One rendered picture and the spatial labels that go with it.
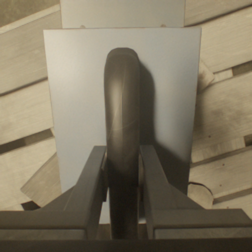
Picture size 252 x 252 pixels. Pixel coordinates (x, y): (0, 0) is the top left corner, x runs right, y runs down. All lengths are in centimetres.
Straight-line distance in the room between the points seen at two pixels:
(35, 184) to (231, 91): 48
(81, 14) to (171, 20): 10
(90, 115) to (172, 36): 10
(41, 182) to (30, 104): 18
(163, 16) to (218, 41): 26
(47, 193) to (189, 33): 39
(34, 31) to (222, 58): 40
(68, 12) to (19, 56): 24
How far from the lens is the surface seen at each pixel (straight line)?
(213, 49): 47
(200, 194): 52
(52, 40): 18
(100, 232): 30
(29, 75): 45
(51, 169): 41
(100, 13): 24
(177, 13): 24
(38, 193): 45
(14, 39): 47
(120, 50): 17
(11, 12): 68
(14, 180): 58
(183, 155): 20
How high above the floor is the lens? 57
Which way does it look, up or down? 75 degrees down
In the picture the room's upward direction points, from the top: 180 degrees counter-clockwise
